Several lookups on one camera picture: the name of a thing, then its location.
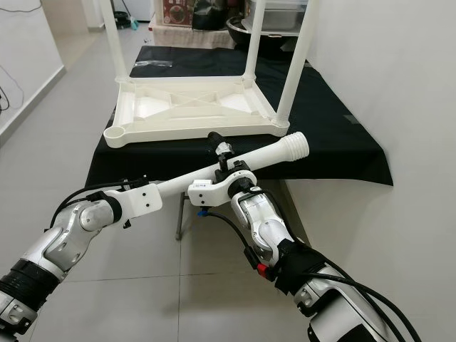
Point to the black plastic bag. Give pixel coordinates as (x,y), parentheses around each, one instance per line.
(208,14)

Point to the clear plastic storage box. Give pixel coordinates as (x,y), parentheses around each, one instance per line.
(285,14)

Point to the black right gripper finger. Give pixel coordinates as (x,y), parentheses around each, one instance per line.
(222,146)

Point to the narrow clear tape strip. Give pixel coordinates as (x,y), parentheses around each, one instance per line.
(154,65)

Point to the red printed carton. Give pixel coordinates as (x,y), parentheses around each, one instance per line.
(177,13)

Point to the white plastic table top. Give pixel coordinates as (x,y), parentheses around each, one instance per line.
(185,127)

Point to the beige cloth covered bench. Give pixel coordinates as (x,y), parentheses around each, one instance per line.
(185,39)

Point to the black tablecloth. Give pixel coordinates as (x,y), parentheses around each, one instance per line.
(342,153)

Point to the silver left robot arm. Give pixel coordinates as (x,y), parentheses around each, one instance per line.
(71,235)

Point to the grey tape patch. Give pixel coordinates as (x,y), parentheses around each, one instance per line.
(351,119)

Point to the white appliance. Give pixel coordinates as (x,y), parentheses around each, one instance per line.
(139,8)

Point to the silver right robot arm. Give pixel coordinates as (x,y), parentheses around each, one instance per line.
(263,221)

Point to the black wok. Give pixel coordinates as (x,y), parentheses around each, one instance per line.
(236,32)

